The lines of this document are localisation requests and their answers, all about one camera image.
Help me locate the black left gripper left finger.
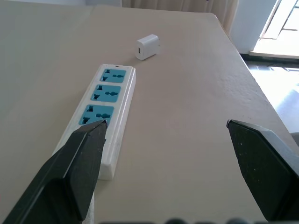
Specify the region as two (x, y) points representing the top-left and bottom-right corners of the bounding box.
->
(0, 119), (108, 224)

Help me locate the white blue power strip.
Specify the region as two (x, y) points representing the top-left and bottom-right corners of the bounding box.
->
(51, 63), (137, 224)

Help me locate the bright window frame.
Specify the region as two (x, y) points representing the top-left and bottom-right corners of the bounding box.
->
(248, 0), (299, 59)

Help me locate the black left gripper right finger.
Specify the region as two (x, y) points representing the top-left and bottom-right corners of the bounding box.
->
(226, 119), (299, 222)

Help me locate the white USB charger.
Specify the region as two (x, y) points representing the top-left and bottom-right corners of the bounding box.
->
(135, 34), (161, 62)

